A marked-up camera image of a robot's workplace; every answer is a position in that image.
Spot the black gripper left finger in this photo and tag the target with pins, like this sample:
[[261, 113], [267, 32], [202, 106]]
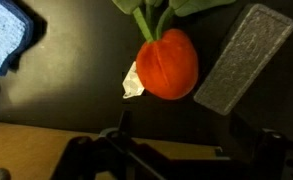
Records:
[[124, 125]]

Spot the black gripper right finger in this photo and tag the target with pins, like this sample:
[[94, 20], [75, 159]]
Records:
[[252, 140]]

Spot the red orange plush ball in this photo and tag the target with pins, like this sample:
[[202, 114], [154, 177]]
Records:
[[168, 68]]

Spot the green plush leaf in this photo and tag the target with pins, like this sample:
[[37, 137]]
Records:
[[142, 10]]

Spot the large cardboard box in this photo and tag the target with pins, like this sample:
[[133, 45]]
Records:
[[33, 153]]

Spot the black rectangular block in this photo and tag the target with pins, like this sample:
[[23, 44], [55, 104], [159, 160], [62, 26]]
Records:
[[255, 37]]

